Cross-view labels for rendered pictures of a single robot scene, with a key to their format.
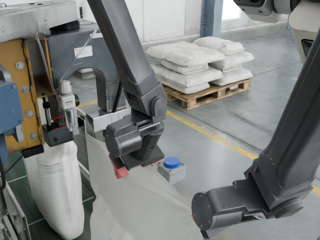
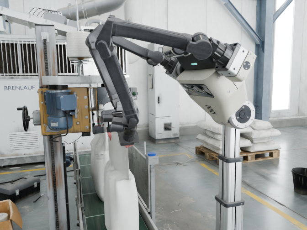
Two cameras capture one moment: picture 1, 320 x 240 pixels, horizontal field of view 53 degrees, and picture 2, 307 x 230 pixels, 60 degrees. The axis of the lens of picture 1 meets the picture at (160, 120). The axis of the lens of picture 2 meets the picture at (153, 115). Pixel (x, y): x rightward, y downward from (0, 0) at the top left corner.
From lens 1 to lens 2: 103 cm
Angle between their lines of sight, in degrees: 26
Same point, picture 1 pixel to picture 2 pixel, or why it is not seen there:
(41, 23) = (93, 81)
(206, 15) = (257, 105)
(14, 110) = (74, 103)
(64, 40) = (103, 89)
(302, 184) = (129, 110)
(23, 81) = (86, 103)
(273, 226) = not seen: outside the picture
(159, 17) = not seen: hidden behind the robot
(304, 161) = (123, 98)
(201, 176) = (210, 202)
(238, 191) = (122, 119)
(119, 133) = (103, 112)
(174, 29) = not seen: hidden behind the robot
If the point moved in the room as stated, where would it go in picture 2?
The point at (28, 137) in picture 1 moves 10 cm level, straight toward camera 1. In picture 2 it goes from (85, 127) to (82, 130)
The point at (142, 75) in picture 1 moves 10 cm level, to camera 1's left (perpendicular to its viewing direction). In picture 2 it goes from (113, 92) to (98, 92)
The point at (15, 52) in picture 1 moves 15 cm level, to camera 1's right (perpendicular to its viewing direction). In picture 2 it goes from (84, 92) to (103, 92)
